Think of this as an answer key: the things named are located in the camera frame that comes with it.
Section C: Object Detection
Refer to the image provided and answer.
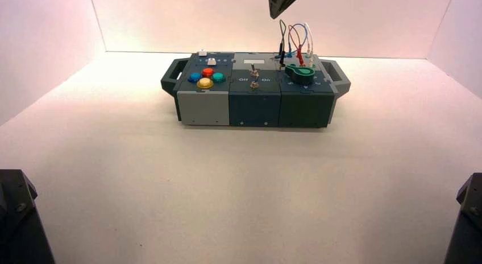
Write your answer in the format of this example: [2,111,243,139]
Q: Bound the blue jumper cable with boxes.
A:
[275,23,309,60]

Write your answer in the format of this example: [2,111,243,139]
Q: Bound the grey-green modular task box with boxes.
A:
[160,51,352,129]

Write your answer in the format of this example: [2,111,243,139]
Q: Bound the white jumper cable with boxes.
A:
[304,22,315,67]

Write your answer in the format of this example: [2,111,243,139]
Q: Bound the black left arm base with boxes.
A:
[0,169,56,264]

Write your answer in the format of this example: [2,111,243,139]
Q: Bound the green rotary knob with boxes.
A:
[285,64,316,85]

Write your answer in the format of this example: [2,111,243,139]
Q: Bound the black jumper cable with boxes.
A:
[279,19,288,69]

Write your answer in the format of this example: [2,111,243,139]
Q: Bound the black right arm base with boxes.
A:
[444,172,482,264]

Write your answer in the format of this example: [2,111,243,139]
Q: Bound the red jumper cable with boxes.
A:
[288,24,305,66]

